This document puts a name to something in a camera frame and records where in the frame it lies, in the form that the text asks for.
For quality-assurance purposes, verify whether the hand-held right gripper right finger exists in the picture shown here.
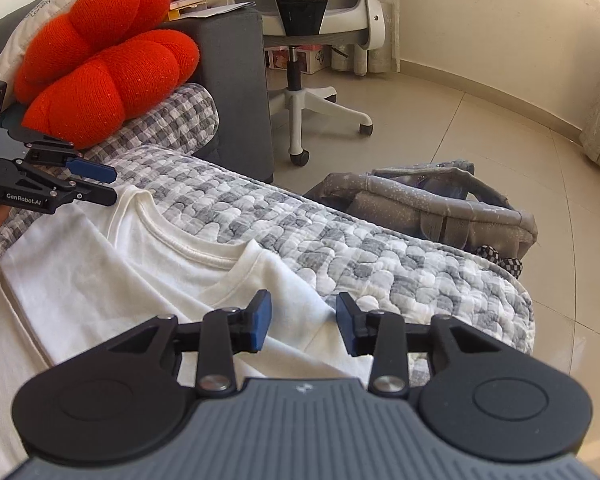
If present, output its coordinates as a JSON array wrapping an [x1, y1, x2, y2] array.
[[336, 292, 503, 396]]

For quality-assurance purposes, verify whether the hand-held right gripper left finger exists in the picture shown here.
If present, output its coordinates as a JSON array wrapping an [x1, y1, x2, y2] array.
[[107, 290, 273, 396]]

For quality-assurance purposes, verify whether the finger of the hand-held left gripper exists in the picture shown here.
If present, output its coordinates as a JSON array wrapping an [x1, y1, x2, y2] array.
[[25, 147, 118, 184], [25, 172, 118, 209]]

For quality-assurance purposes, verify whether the white t-shirt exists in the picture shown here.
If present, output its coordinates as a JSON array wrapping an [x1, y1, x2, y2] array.
[[0, 185, 381, 466]]

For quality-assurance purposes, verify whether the grey pebble quilted sofa cover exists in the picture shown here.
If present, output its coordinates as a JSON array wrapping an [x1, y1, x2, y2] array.
[[105, 142, 536, 386]]

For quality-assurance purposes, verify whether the red knitted cushion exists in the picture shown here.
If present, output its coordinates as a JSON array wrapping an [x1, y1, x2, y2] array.
[[14, 0, 202, 150]]

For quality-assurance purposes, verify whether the grey crumpled cloth on floor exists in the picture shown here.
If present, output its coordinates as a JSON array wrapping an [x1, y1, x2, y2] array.
[[304, 160, 539, 251]]

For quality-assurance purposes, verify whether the dark grey sofa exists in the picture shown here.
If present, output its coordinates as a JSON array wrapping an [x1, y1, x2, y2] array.
[[0, 0, 276, 186]]

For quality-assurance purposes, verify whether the black white checked cloth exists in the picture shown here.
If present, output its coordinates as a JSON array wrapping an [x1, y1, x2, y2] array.
[[472, 244, 524, 279]]

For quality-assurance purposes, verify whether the white printed pillow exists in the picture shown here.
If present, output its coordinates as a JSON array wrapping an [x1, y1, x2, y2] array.
[[0, 0, 112, 78]]

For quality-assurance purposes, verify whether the white paper sheet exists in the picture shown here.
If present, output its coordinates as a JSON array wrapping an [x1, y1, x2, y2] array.
[[180, 1, 251, 22]]

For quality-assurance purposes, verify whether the pink printed box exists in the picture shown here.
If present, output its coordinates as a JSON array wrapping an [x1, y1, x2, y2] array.
[[296, 45, 327, 75], [265, 49, 293, 72]]

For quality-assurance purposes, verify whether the beige patterned curtain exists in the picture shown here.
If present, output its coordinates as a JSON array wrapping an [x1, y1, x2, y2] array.
[[330, 35, 402, 77]]

